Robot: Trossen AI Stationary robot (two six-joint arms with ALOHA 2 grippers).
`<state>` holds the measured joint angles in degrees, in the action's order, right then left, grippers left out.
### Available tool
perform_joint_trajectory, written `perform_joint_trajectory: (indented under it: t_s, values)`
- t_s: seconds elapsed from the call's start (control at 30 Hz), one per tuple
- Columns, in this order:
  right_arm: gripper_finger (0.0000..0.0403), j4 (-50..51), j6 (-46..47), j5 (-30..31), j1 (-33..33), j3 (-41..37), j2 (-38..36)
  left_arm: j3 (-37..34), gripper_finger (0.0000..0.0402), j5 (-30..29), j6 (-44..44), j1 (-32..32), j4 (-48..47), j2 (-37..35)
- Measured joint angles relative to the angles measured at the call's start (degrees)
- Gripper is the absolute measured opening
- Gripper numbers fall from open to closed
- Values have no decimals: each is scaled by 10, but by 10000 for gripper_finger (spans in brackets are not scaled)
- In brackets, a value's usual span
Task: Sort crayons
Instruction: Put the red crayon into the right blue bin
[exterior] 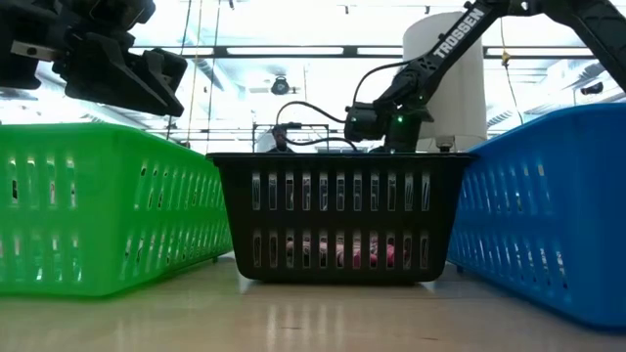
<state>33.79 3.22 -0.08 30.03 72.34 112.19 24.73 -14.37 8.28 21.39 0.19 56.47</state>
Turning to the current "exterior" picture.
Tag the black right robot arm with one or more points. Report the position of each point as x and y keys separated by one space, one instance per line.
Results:
x=455 y=34

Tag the magenta crayon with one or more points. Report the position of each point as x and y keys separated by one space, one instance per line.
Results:
x=323 y=251

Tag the green plastic basket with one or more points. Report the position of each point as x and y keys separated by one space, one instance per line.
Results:
x=107 y=146

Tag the black hanging dome camera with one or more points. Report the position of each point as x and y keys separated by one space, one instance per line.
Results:
x=280 y=86

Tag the white lamp with wooden base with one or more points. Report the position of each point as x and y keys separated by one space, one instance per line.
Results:
x=464 y=98

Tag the black ceiling device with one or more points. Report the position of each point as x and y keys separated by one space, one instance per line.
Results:
x=593 y=89

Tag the black overhead crossbar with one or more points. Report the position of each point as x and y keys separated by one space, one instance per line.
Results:
x=220 y=51

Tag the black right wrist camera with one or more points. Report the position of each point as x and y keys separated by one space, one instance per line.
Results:
x=364 y=122

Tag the person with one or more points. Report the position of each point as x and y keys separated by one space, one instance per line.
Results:
x=280 y=139

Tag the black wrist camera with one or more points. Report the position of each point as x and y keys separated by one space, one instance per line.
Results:
x=364 y=122
x=117 y=12

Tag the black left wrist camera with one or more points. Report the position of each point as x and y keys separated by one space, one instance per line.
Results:
x=117 y=12

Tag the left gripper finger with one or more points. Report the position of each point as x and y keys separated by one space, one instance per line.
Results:
x=127 y=88
x=168 y=83

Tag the black plastic basket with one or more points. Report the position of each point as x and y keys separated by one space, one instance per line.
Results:
x=342 y=220

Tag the black metal rack frame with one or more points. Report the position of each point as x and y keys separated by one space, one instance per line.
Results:
x=318 y=125

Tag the blue plastic basket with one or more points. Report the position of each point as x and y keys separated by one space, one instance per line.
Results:
x=587 y=146

